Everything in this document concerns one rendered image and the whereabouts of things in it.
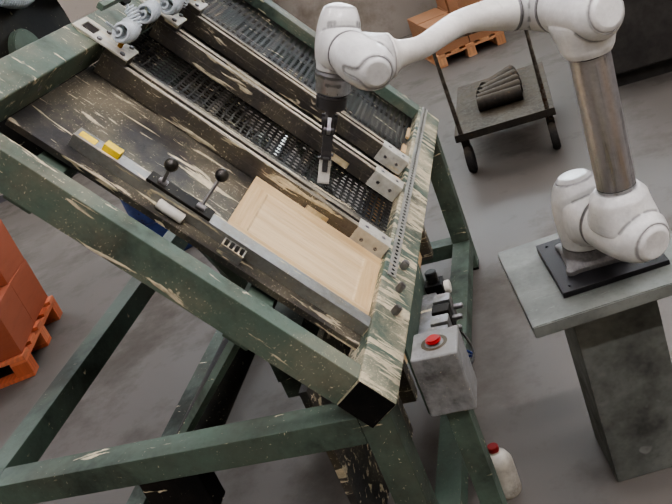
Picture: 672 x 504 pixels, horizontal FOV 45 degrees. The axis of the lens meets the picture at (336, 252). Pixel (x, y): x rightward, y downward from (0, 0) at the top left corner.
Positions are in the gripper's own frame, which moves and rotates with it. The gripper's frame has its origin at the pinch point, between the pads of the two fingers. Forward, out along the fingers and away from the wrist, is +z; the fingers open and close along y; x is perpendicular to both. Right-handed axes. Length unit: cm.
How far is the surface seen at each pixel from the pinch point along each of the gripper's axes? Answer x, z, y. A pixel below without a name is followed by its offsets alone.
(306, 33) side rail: -12, 10, -190
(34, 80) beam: -77, -12, -13
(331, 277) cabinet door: 5.5, 39.8, -14.8
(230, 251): -22.9, 25.6, 0.8
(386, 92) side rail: 29, 33, -185
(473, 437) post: 45, 59, 29
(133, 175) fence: -50, 10, -7
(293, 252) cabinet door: -6.3, 33.5, -16.4
